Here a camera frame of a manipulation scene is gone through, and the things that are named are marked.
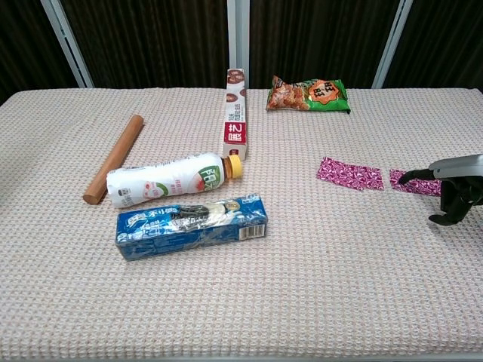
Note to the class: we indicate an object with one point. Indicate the dark pleated curtain panel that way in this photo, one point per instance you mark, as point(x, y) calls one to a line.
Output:
point(445, 41)
point(151, 41)
point(320, 37)
point(22, 45)

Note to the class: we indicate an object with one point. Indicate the wooden rolling pin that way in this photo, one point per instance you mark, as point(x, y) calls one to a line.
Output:
point(113, 158)

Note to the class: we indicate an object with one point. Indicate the pink waffle weave tablecloth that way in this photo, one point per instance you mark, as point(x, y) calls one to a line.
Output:
point(226, 301)

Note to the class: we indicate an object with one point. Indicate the white drink bottle yellow cap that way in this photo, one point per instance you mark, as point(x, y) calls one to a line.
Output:
point(166, 181)

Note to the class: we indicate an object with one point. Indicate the grey partition frame post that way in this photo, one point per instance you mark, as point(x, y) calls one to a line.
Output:
point(65, 37)
point(393, 37)
point(237, 34)

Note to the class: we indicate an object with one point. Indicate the green orange snack bag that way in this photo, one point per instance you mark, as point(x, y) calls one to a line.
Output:
point(302, 96)

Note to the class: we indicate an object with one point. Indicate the purple white patterned packet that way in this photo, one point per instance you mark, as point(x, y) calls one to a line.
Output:
point(422, 187)
point(347, 175)

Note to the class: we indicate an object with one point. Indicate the blue Oreo cookie box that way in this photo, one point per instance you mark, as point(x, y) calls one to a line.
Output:
point(188, 230)

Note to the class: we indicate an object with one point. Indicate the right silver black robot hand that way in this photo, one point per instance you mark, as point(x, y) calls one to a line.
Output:
point(460, 166)

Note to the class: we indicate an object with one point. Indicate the long white red baking paper box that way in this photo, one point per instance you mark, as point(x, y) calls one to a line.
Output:
point(235, 124)

